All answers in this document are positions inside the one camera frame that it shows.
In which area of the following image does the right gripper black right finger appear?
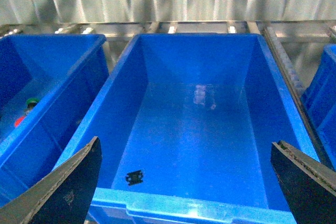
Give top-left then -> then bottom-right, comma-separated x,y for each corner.
270,141 -> 335,223

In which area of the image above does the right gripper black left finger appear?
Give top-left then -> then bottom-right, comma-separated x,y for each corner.
1,136 -> 102,223

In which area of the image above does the red mushroom push button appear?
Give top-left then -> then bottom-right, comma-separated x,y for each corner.
14,115 -> 26,128

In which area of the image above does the blue left bin with buttons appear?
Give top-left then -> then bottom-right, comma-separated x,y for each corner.
1,34 -> 109,205

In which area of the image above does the small black clip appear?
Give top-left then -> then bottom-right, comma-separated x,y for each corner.
125,170 -> 144,186

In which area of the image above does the blue right bin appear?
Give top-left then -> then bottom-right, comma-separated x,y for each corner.
301,44 -> 335,167

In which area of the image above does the green push button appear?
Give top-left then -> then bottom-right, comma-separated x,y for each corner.
26,98 -> 39,111

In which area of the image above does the roller conveyor track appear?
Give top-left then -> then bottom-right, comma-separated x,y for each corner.
262,26 -> 334,170

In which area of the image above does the blue middle bin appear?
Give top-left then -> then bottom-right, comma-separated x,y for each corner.
58,34 -> 317,223

